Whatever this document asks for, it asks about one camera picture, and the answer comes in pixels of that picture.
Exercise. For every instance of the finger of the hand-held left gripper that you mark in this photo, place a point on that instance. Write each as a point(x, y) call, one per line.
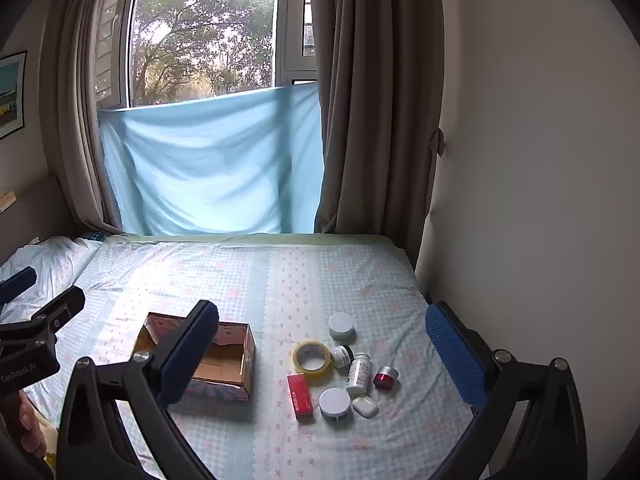
point(17, 282)
point(55, 310)

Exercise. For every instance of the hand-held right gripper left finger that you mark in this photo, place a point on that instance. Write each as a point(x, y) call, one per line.
point(187, 355)

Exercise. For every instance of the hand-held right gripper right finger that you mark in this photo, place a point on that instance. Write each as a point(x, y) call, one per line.
point(455, 355)

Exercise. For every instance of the cardboard box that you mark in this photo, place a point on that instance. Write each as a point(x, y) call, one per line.
point(220, 360)

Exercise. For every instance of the white earbuds case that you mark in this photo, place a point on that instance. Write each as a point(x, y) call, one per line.
point(365, 406)

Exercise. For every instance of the white round disc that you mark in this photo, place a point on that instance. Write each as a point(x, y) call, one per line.
point(341, 324)

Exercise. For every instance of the person's left hand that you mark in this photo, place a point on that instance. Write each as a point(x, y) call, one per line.
point(27, 422)

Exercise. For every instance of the white pillow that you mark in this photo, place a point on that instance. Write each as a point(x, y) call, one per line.
point(50, 260)

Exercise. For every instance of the small red jar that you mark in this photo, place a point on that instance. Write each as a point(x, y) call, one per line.
point(385, 379)

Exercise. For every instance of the white pill bottle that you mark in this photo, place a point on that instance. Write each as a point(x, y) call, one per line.
point(358, 375)

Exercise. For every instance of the checked floral bed sheet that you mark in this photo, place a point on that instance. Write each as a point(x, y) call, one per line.
point(260, 285)

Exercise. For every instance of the small dark jar white label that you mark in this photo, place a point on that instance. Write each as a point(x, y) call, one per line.
point(344, 357)

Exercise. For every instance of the small red box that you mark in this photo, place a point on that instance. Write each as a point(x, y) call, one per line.
point(300, 396)

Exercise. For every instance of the white round jar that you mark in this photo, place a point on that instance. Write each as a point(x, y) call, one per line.
point(334, 401)

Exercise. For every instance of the yellow tape roll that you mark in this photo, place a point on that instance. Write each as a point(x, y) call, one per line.
point(320, 371)

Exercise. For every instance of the brown curtain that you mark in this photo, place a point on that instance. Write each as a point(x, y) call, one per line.
point(75, 110)
point(380, 110)

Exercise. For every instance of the light blue cloth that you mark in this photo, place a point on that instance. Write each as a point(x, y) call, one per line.
point(210, 170)

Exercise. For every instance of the window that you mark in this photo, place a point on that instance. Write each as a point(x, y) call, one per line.
point(295, 15)

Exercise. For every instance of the small wooden wall tag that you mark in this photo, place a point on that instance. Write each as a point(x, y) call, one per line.
point(6, 201)

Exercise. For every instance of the framed wall picture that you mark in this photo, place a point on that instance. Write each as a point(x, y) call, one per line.
point(11, 95)

